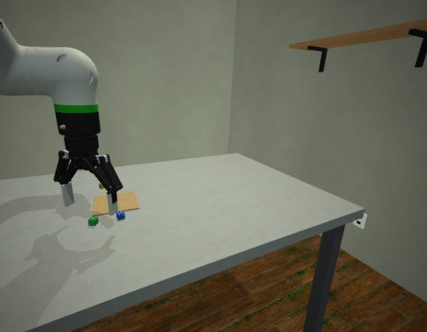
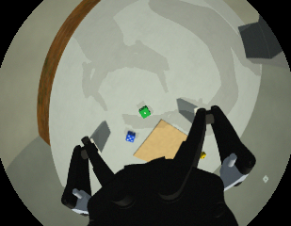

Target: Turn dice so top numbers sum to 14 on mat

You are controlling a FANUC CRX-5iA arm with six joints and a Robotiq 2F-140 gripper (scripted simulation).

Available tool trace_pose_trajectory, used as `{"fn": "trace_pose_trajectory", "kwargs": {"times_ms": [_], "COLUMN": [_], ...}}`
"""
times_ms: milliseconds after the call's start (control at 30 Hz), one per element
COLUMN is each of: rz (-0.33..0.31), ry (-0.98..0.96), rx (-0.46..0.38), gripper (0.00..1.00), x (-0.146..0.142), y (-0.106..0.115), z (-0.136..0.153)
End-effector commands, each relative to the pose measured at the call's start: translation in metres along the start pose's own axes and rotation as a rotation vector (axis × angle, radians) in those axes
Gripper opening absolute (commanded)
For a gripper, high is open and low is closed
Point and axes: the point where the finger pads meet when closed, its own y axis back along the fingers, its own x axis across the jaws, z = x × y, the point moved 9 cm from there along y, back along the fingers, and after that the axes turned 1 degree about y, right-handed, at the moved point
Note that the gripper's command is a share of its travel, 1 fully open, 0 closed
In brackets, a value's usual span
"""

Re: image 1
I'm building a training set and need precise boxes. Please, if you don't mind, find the blue die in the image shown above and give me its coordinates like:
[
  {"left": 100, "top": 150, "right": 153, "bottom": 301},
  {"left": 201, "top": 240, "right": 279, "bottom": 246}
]
[{"left": 116, "top": 211, "right": 125, "bottom": 221}]

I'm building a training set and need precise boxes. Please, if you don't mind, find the tan square mat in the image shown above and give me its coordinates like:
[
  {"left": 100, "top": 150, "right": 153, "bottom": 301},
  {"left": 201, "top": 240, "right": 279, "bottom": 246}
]
[{"left": 93, "top": 192, "right": 140, "bottom": 216}]

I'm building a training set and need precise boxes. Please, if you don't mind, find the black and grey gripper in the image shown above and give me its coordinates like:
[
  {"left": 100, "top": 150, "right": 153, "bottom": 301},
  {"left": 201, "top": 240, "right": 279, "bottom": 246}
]
[{"left": 53, "top": 134, "right": 123, "bottom": 216}]

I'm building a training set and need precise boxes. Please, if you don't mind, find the green die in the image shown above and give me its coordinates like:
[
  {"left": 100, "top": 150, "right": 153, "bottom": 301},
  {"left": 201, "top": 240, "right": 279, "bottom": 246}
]
[{"left": 88, "top": 216, "right": 99, "bottom": 226}]

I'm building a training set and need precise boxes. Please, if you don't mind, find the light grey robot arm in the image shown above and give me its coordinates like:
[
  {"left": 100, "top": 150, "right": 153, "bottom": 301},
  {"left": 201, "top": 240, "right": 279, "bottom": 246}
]
[{"left": 0, "top": 18, "right": 101, "bottom": 138}]

